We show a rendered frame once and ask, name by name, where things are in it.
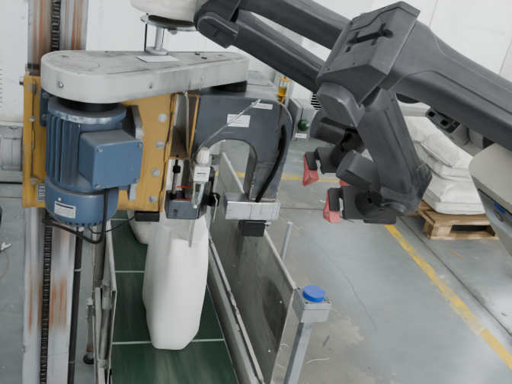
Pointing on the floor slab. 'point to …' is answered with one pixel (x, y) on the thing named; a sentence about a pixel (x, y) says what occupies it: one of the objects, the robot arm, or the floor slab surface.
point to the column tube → (80, 11)
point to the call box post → (298, 353)
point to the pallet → (433, 229)
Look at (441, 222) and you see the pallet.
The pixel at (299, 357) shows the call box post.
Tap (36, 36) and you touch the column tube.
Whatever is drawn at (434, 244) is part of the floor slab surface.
